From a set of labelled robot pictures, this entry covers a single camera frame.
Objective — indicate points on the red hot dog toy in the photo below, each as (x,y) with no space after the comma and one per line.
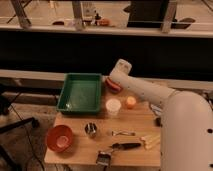
(112,85)

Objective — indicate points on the small metal cup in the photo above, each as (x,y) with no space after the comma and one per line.
(91,130)

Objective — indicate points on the red bowl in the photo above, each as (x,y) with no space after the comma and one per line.
(59,138)

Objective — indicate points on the white plastic cup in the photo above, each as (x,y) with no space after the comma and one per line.
(113,106)

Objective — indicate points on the pale wooden sticks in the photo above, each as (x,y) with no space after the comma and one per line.
(150,141)

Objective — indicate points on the green plastic tray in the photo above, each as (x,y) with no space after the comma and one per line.
(81,94)

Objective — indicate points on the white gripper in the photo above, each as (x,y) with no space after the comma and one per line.
(122,66)

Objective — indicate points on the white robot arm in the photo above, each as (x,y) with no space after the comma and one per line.
(187,121)

